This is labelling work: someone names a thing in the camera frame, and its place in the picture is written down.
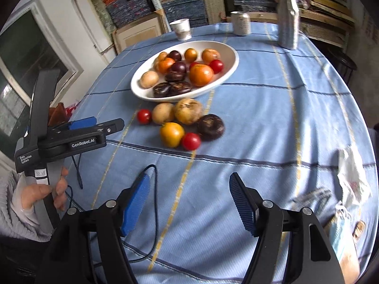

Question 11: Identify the white paper cup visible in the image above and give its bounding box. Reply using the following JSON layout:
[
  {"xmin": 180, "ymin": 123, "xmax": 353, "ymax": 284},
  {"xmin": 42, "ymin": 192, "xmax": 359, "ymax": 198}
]
[{"xmin": 170, "ymin": 19, "xmax": 191, "ymax": 41}]

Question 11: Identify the large orange fruit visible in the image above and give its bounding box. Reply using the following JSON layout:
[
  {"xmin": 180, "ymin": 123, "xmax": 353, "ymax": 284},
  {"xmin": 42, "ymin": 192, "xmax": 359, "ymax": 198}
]
[{"xmin": 189, "ymin": 63, "xmax": 214, "ymax": 87}]

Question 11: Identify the orange-brown fruit on plate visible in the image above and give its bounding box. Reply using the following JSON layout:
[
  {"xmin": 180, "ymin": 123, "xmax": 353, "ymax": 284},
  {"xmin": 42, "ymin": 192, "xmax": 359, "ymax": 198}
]
[{"xmin": 201, "ymin": 48, "xmax": 220, "ymax": 65}]

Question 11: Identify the person's left hand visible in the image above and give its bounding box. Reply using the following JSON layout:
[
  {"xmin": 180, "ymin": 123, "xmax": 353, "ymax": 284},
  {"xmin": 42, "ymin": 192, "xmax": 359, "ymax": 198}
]
[{"xmin": 21, "ymin": 167, "xmax": 68, "ymax": 210}]

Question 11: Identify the silver metal bottle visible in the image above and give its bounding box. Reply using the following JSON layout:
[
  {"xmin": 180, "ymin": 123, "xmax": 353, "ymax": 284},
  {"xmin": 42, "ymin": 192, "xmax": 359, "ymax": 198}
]
[{"xmin": 278, "ymin": 0, "xmax": 299, "ymax": 50}]

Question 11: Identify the cardboard framed panel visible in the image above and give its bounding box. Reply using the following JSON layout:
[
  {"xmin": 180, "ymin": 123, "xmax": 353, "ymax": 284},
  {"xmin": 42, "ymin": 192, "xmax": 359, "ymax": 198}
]
[{"xmin": 112, "ymin": 9, "xmax": 168, "ymax": 54}]

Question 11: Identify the dark purple mangosteen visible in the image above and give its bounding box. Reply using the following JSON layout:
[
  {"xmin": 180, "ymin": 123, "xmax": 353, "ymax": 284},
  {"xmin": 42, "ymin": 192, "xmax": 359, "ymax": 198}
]
[{"xmin": 197, "ymin": 114, "xmax": 225, "ymax": 140}]

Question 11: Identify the black cable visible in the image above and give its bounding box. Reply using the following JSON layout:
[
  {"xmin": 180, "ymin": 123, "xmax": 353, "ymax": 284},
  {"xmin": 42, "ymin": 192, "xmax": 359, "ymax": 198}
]
[{"xmin": 91, "ymin": 163, "xmax": 159, "ymax": 268}]

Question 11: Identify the grey sleeve forearm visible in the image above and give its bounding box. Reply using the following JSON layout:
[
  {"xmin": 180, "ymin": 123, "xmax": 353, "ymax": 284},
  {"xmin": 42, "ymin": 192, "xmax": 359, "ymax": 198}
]
[{"xmin": 1, "ymin": 171, "xmax": 51, "ymax": 242}]

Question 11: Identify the white plastic bag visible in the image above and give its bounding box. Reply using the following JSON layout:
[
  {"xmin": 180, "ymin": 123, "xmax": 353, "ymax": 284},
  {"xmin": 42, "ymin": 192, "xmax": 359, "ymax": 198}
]
[{"xmin": 337, "ymin": 146, "xmax": 371, "ymax": 210}]

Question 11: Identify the large tan pear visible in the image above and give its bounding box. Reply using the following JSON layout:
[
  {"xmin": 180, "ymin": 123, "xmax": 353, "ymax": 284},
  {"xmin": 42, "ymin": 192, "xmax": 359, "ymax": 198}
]
[{"xmin": 175, "ymin": 98, "xmax": 204, "ymax": 126}]

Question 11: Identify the red cherry tomato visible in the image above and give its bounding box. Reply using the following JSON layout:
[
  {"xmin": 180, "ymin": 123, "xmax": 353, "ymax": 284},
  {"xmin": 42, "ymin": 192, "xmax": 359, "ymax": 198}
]
[{"xmin": 181, "ymin": 133, "xmax": 201, "ymax": 151}]

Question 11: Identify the small red tomato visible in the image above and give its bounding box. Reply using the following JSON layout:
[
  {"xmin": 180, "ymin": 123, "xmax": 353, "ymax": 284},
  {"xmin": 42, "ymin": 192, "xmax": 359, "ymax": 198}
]
[{"xmin": 137, "ymin": 109, "xmax": 152, "ymax": 125}]

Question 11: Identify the blue face mask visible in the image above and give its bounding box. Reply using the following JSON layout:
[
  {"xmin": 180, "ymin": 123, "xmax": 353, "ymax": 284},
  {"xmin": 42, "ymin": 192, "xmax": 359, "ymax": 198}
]
[{"xmin": 327, "ymin": 201, "xmax": 356, "ymax": 263}]

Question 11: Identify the white oval plate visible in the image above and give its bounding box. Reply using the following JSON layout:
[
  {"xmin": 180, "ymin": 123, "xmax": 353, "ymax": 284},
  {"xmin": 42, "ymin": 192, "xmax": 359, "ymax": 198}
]
[{"xmin": 131, "ymin": 40, "xmax": 240, "ymax": 103}]

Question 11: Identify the light tan round fruit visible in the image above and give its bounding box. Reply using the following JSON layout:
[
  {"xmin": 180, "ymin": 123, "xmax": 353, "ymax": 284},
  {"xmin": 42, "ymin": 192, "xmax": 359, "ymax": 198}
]
[{"xmin": 152, "ymin": 103, "xmax": 175, "ymax": 125}]

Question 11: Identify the orange tangerine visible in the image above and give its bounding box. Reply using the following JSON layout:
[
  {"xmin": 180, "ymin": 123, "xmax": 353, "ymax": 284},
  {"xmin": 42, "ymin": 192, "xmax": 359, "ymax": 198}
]
[{"xmin": 156, "ymin": 57, "xmax": 175, "ymax": 74}]

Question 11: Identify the yellow orange fruit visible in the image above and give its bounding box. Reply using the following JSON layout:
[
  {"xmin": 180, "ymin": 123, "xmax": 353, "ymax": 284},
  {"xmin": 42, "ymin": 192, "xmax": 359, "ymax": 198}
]
[{"xmin": 159, "ymin": 122, "xmax": 185, "ymax": 148}]

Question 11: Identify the white drink can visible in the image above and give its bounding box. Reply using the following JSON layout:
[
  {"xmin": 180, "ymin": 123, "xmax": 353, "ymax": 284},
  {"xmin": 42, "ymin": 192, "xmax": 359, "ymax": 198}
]
[{"xmin": 231, "ymin": 12, "xmax": 251, "ymax": 36}]

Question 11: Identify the dark plum on plate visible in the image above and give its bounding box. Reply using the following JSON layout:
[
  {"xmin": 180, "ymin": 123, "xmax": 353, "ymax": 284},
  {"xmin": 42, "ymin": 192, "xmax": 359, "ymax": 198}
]
[{"xmin": 167, "ymin": 50, "xmax": 182, "ymax": 62}]

